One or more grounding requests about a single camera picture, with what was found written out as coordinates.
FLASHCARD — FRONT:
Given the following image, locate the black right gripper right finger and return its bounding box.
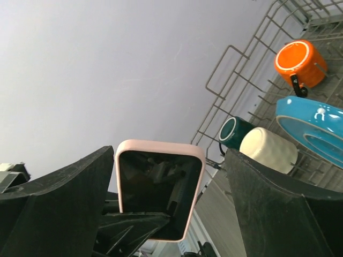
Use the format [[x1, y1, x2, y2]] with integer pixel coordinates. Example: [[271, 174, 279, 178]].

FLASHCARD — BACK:
[[225, 149, 342, 256]]

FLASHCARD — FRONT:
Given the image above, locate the cream ribbed cup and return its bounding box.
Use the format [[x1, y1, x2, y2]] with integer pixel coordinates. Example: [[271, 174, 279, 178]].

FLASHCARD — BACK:
[[239, 127, 298, 174]]

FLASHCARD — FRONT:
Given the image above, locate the pink-cased phone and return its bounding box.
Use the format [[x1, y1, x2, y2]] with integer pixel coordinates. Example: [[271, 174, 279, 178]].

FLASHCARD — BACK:
[[115, 139, 206, 243]]

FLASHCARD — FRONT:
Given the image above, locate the blue plate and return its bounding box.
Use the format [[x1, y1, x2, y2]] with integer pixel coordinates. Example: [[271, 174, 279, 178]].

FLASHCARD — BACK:
[[275, 96, 342, 168]]

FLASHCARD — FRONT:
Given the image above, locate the orange mug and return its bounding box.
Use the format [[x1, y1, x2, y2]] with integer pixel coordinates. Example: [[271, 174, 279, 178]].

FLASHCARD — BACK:
[[274, 40, 327, 98]]

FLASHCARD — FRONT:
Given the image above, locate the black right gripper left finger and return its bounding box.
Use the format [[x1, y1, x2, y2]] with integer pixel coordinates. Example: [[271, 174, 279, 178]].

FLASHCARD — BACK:
[[1, 146, 114, 256]]

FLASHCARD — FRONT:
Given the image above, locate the grey wire dish rack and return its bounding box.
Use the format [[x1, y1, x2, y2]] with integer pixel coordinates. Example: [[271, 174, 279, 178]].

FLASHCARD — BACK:
[[191, 1, 342, 189]]

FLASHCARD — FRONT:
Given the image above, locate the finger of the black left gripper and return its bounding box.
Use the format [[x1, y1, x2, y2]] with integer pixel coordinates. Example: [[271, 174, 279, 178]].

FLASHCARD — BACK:
[[92, 213, 170, 257]]

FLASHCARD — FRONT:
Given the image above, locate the dark teal mug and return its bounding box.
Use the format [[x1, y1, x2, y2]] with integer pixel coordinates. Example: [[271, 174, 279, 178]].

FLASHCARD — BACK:
[[219, 116, 255, 156]]

